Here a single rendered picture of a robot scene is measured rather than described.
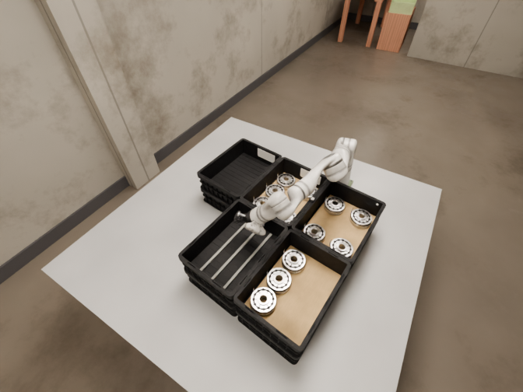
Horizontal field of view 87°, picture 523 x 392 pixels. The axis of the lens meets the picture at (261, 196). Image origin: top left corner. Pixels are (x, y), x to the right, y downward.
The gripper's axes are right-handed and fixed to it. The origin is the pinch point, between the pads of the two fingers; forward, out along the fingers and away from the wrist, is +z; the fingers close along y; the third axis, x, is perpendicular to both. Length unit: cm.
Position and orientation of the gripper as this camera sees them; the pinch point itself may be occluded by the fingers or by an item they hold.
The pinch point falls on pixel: (242, 223)
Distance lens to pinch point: 126.1
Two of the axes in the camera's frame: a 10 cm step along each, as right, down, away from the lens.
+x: -2.3, 8.6, -4.6
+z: -5.1, 2.9, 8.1
